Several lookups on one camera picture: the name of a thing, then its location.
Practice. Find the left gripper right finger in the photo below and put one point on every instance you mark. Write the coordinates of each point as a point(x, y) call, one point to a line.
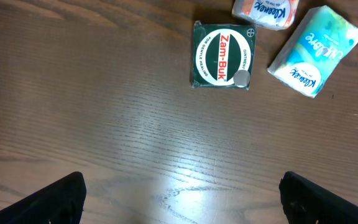
point(305, 202)

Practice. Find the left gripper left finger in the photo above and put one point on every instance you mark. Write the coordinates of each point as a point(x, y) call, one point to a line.
point(60, 202)

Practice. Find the green tissue pack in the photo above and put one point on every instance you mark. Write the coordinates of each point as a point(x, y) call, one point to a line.
point(322, 39)

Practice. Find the dark green round-logo packet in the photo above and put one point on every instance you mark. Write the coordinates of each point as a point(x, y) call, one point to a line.
point(223, 55)

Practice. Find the orange tissue pack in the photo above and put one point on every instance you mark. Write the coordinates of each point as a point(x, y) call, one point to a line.
point(270, 14)

